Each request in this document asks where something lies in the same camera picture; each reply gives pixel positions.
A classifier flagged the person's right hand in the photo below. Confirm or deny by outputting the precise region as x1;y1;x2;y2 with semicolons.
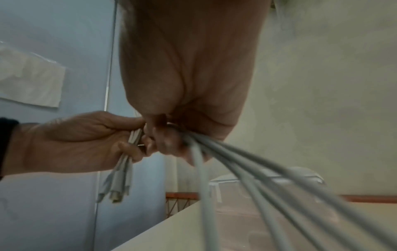
118;0;272;167

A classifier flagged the person's left hand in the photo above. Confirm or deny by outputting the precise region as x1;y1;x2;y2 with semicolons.
4;110;153;176

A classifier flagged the tangle of white cables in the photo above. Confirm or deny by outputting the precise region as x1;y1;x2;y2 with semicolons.
96;123;397;251

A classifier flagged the clear plastic drawer box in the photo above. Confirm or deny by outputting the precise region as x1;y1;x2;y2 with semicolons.
208;166;339;251

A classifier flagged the blue grey partition panel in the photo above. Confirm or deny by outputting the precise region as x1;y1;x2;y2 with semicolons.
0;0;168;251

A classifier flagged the black left wristband with markers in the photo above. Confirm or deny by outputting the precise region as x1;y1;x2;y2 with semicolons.
0;117;20;181

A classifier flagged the white paper sheet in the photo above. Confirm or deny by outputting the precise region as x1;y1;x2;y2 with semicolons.
0;41;67;108

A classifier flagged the cream table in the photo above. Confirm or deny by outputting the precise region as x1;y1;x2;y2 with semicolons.
111;197;397;251

